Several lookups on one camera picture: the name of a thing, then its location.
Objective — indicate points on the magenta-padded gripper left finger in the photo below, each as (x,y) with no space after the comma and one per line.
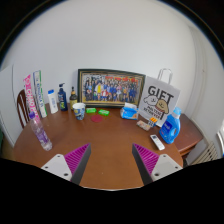
(60,166)

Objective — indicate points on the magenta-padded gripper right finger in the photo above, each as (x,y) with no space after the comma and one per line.
(163,166)

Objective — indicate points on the clear purple-capped water bottle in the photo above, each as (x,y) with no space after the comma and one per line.
(40,134)

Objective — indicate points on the white remote control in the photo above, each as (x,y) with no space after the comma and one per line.
(157,142)

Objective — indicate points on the blue detergent bottle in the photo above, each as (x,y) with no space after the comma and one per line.
(170,128)

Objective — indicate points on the white radiator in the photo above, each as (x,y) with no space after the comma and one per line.
(206,153)

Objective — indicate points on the small brown snack pack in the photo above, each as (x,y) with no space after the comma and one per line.
(143,125)

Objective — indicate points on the small orange white box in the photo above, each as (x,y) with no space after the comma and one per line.
(152,121)

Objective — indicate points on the blue yellow painted mug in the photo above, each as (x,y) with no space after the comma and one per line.
(79,111)

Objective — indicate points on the small green box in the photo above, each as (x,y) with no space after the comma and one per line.
(103,112)
(91,110)

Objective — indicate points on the white blue-capped lotion bottle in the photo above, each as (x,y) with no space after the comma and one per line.
(53,102)

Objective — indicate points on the white paper gift bag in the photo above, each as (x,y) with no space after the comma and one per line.
(158,100)

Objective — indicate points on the dark blue pump bottle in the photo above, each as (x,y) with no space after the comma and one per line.
(62,99)

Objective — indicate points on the brown yellow-label pump bottle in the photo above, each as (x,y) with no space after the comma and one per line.
(73,100)

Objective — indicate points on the brown wooden chair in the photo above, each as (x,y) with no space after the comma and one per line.
(22,108)

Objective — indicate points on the pink cardboard tube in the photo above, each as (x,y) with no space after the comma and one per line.
(30,96)

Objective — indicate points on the white green cardboard tube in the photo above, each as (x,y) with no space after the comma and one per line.
(40,93)

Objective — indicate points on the white panel board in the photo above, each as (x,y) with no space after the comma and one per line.
(7,106)

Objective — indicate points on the framed group photo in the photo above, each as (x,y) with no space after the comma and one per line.
(110,88)

